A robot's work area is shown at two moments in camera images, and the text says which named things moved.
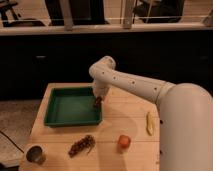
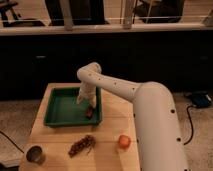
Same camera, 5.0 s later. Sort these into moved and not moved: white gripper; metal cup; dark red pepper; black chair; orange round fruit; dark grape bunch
Moved: white gripper; dark red pepper
Not moved: dark grape bunch; black chair; orange round fruit; metal cup
